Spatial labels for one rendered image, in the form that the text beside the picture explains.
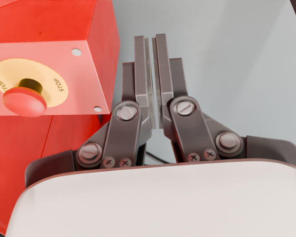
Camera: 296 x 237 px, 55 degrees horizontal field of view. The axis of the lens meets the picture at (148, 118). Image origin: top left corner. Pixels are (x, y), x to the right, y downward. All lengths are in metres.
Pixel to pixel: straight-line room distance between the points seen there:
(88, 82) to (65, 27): 0.06
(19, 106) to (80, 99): 0.06
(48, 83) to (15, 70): 0.03
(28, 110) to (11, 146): 0.45
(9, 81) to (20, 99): 0.04
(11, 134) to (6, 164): 0.07
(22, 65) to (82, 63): 0.06
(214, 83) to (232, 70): 0.12
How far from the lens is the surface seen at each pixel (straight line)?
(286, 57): 1.43
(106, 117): 1.65
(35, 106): 0.28
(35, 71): 0.29
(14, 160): 0.76
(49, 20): 0.28
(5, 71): 0.30
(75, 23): 0.27
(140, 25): 1.21
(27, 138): 0.81
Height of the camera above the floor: 0.96
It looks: 35 degrees down
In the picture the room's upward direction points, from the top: 177 degrees counter-clockwise
